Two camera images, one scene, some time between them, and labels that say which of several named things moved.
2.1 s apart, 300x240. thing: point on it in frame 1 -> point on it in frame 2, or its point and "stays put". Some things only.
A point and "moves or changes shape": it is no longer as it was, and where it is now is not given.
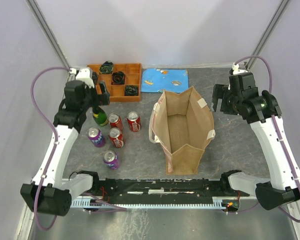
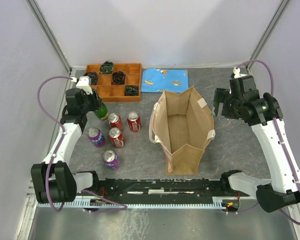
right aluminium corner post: (267, 33) stays put
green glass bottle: (99, 116) moves or changes shape
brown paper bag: (183, 125) stays put
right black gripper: (222, 92) stays put
